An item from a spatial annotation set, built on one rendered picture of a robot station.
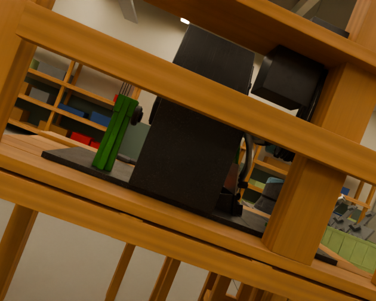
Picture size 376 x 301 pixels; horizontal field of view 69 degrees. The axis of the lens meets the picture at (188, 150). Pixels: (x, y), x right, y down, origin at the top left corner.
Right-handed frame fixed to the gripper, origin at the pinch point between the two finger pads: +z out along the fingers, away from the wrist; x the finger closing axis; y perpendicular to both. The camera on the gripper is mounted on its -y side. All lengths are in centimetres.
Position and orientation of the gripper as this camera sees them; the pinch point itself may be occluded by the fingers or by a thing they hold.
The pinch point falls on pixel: (248, 135)
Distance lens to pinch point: 118.5
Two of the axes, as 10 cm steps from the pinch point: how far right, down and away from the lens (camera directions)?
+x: 1.4, -6.8, -7.2
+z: -9.9, -0.7, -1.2
